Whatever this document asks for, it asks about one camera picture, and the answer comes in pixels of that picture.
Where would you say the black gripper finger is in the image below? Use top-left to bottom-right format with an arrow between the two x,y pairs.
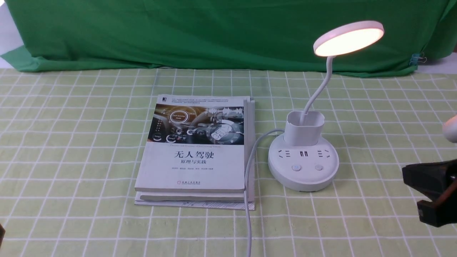
417,195 -> 457,227
402,159 -> 457,201

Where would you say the white desk lamp with base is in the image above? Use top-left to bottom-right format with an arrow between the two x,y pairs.
268,20 -> 384,192

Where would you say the teal binder clip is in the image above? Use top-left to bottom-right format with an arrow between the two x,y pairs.
409,52 -> 427,66

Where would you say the green backdrop cloth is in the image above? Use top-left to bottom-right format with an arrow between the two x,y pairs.
1,0 -> 456,77

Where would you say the top book with car cover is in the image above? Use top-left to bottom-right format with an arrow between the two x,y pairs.
134,95 -> 250,193

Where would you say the green checkered tablecloth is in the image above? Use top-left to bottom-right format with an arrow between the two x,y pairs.
0,69 -> 457,257

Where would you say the dark object at left edge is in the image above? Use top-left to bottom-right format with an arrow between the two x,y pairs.
0,224 -> 6,247

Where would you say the white lamp power cable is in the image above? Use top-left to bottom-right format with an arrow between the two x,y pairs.
244,128 -> 285,257

